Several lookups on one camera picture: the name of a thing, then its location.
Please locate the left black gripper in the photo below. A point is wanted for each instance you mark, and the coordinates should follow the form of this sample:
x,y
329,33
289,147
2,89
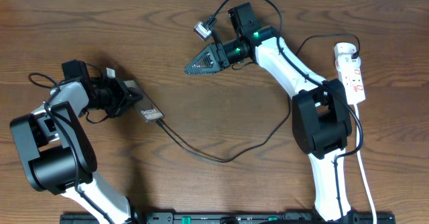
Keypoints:
x,y
123,93

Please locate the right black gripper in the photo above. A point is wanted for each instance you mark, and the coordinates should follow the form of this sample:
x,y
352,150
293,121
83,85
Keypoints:
x,y
217,61

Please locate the bronze Galaxy smartphone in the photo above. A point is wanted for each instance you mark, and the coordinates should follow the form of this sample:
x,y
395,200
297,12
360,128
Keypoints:
x,y
144,106

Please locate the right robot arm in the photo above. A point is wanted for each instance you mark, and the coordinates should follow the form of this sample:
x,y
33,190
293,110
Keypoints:
x,y
321,120

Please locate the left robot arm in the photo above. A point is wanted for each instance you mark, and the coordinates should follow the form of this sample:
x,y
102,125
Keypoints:
x,y
55,151

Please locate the white USB charger adapter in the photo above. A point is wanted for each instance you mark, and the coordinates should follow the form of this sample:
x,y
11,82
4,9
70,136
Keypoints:
x,y
345,48

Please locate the white power strip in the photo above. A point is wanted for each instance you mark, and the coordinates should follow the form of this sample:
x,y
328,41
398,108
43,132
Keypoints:
x,y
349,73

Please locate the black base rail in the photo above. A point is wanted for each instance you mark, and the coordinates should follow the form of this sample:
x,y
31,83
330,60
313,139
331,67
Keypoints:
x,y
243,218

